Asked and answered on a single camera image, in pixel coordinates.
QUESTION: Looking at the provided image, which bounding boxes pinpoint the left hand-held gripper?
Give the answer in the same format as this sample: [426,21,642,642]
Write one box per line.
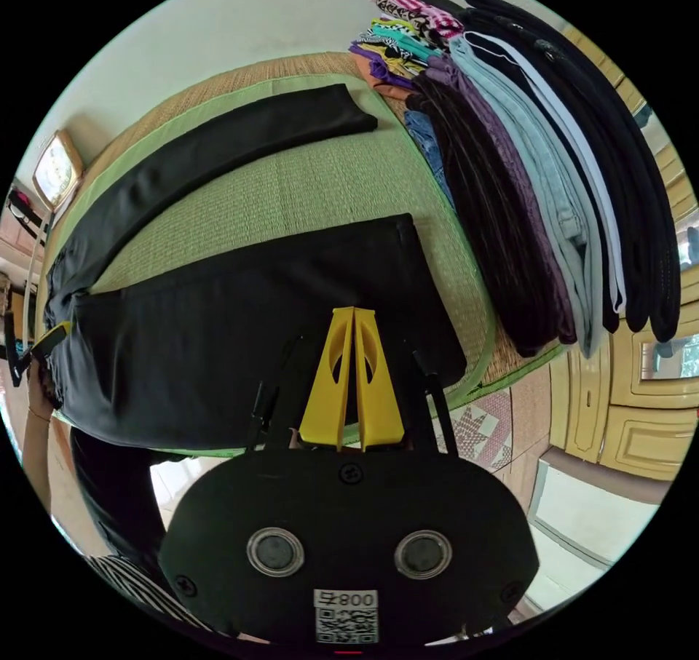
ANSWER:
[3,310,73,389]

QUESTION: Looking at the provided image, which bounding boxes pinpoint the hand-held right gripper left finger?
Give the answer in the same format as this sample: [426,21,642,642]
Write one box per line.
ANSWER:
[299,306,355,451]

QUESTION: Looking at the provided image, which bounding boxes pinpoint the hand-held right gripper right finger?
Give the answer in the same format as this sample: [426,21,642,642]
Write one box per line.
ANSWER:
[354,306,406,453]

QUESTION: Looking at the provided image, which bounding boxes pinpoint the black pants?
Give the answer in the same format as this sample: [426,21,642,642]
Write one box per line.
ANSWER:
[43,83,468,451]

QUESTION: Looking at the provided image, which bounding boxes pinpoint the person's left forearm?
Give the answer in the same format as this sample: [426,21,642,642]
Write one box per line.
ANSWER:
[20,406,58,517]

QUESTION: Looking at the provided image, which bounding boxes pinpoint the person's left hand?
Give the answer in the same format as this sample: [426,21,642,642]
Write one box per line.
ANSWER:
[27,355,62,412]

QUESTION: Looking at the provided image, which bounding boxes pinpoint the person's body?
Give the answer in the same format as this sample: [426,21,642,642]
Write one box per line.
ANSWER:
[68,426,230,638]

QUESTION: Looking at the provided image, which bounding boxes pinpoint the yellow wooden cupboard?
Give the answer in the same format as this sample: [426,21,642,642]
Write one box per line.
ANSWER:
[548,25,699,482]

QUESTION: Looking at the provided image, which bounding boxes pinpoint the pile of clothes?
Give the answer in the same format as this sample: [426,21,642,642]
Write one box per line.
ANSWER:
[348,0,682,359]

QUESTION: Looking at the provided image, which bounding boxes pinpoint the wooden framed wall clock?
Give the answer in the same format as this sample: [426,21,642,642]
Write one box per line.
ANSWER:
[31,129,84,214]

